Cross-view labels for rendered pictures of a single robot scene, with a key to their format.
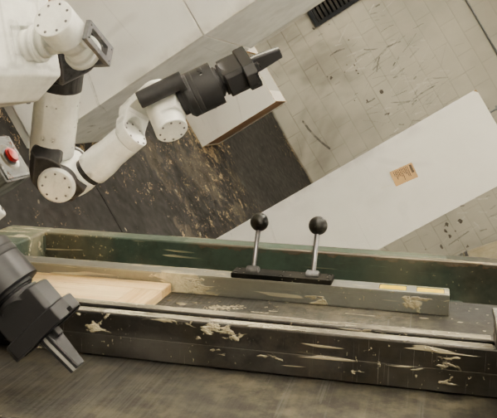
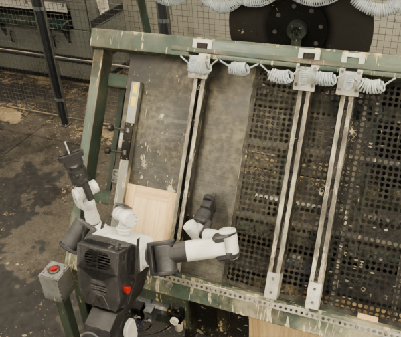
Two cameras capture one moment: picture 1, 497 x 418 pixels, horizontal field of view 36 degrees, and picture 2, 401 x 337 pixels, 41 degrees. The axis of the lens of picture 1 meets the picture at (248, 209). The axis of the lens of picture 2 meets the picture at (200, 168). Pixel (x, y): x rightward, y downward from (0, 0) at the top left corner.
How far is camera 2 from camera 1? 2.17 m
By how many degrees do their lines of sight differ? 60
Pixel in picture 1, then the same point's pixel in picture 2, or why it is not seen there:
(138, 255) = not seen: hidden behind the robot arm
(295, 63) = not seen: outside the picture
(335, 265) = (96, 121)
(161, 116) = (96, 189)
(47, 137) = not seen: hidden behind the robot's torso
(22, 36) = (126, 233)
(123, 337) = (191, 186)
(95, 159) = (97, 217)
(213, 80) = (83, 168)
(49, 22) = (132, 220)
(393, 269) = (99, 98)
